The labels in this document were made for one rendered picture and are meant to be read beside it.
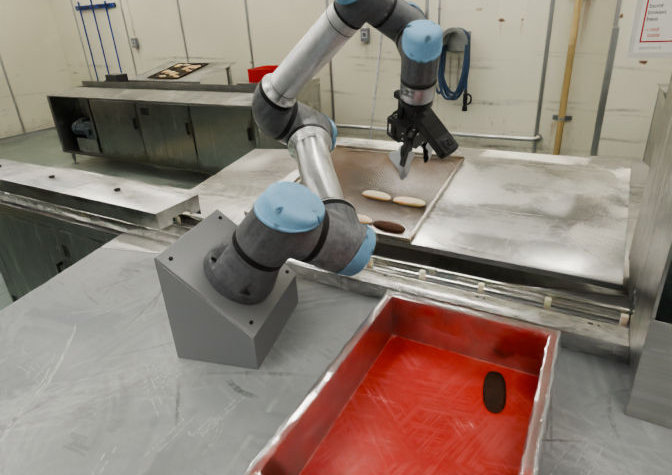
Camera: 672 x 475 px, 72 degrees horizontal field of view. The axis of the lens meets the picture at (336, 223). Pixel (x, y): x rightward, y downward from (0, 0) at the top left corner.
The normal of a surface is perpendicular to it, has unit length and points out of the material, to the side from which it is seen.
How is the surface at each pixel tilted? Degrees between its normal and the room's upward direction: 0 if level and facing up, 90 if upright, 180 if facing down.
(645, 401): 90
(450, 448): 0
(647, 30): 90
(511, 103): 90
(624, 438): 0
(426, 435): 0
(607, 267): 10
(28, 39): 90
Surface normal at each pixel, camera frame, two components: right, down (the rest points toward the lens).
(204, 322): -0.26, 0.41
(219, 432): -0.05, -0.91
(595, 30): -0.50, 0.38
